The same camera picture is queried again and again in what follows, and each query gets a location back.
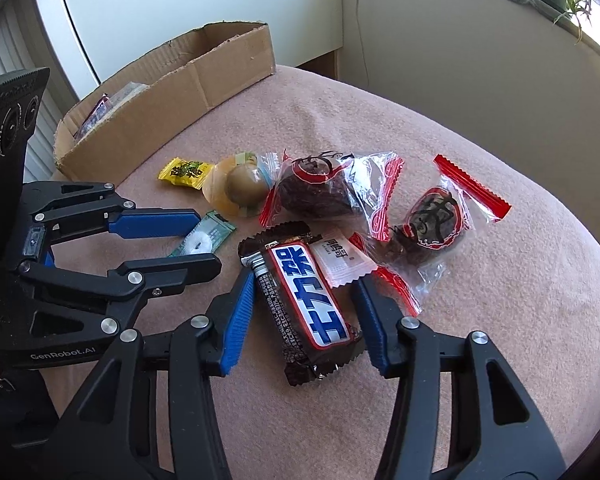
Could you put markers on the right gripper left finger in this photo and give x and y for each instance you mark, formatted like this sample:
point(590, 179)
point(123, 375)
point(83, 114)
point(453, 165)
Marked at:
point(109, 429)

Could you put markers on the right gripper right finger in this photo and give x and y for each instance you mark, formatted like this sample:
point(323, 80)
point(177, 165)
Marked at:
point(497, 432)

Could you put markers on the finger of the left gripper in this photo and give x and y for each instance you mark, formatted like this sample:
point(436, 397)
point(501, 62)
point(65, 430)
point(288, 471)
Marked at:
point(130, 274)
point(150, 222)

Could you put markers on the teal mint candy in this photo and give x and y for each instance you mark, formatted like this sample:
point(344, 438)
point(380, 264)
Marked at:
point(206, 237)

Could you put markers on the yellow candy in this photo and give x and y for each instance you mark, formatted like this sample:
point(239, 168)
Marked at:
point(183, 172)

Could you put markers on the dark snickers bar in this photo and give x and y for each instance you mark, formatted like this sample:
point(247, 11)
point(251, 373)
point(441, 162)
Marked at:
point(316, 339)

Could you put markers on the small white red packet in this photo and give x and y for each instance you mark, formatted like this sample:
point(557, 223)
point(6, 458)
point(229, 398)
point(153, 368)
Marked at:
point(340, 261)

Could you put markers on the red date snack bag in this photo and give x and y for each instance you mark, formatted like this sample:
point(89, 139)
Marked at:
point(333, 186)

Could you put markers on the bread cracker pack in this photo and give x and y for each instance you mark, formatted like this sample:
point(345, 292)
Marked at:
point(125, 94)

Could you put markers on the brown cardboard box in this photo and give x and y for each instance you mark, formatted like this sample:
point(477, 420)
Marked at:
point(180, 81)

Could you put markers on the pink table cloth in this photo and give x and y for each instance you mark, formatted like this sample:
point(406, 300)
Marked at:
point(530, 281)

